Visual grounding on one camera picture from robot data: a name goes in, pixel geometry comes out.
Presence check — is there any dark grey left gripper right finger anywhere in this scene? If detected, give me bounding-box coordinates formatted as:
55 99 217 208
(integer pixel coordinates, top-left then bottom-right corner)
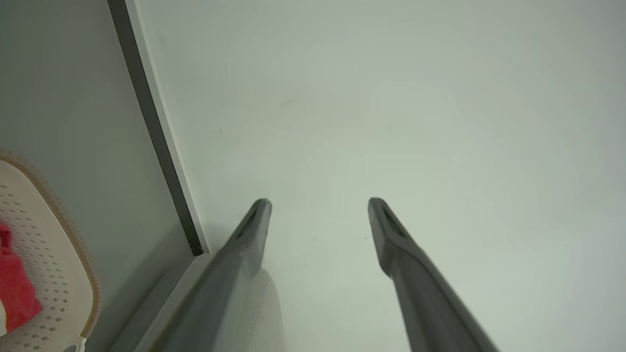
367 197 500 352

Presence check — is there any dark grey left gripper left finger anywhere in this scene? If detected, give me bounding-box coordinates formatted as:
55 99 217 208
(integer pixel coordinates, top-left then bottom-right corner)
161 198 273 352

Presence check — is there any red white sports jersey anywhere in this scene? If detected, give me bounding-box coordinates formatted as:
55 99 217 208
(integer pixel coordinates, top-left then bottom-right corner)
0 222 44 338

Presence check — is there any white perforated laundry basket brown rim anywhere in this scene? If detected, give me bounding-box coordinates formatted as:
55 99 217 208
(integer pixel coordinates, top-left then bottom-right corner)
0 150 103 352

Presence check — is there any grey fabric sofa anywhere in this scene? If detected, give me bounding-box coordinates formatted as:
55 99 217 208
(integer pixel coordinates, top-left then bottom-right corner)
109 253 287 352

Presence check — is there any black and white baseboard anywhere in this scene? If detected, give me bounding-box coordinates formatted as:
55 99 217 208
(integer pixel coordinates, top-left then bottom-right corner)
107 0 211 257

